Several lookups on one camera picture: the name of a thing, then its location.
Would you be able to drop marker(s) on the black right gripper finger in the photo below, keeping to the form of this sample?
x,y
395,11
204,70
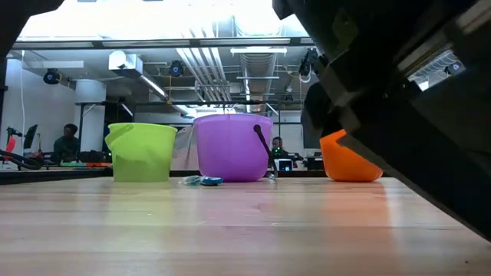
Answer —
x,y
422,161
479,88

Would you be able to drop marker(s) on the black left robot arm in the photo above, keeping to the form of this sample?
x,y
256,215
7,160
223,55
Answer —
x,y
15,15

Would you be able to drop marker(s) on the black background robot arm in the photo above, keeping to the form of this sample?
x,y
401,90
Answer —
x,y
17,159

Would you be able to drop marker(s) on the orange plastic bucket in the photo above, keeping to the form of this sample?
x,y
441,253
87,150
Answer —
x,y
345,165

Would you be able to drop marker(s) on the small white screen device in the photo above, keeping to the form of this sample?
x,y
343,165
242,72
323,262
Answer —
x,y
284,165

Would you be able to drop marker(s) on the person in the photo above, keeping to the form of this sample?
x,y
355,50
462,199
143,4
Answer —
x,y
66,142
277,147

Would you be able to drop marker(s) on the purple plastic bucket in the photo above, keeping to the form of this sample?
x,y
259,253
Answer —
x,y
230,149

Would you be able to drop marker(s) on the black overhead rig beam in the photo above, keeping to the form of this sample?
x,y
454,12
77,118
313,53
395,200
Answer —
x,y
172,39

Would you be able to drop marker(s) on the white cloth cover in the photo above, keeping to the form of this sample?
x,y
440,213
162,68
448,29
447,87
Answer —
x,y
186,149

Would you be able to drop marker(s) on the white ventilation box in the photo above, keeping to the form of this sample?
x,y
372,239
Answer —
x,y
124,63

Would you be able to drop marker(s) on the green plastic bucket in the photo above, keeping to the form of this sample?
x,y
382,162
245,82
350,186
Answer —
x,y
142,153

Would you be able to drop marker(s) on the white round column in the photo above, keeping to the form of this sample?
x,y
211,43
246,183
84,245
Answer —
x,y
90,117

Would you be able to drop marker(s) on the black tilted monitor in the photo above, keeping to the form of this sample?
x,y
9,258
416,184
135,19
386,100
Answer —
x,y
30,136

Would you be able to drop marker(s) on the black ceiling camera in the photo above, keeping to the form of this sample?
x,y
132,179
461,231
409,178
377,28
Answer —
x,y
176,69
51,76
307,63
454,68

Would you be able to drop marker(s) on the silver flexible air duct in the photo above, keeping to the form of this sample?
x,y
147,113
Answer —
x,y
429,74

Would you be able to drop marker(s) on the silver round air duct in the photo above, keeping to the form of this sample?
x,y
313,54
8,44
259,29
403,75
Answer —
x,y
259,82

